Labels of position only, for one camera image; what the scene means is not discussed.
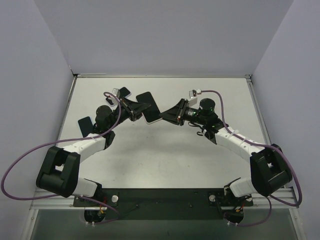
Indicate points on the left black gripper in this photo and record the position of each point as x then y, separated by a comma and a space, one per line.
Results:
128, 109

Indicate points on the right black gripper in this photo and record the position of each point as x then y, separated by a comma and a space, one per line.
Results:
180, 112

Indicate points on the phone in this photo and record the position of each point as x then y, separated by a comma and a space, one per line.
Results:
124, 93
85, 125
152, 113

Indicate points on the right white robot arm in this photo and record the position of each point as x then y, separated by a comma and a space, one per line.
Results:
268, 170

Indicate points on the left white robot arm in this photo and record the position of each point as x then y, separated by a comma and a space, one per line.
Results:
59, 173

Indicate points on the phone in blue case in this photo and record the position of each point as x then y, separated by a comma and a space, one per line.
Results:
85, 125

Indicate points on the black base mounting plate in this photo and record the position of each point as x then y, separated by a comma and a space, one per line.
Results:
165, 203

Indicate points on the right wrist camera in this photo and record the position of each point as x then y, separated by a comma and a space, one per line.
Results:
193, 97

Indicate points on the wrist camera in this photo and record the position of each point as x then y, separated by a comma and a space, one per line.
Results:
116, 92
193, 97

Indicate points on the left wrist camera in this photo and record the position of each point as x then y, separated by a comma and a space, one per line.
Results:
116, 92

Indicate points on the aluminium front frame rail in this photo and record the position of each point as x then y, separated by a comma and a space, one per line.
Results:
259, 201

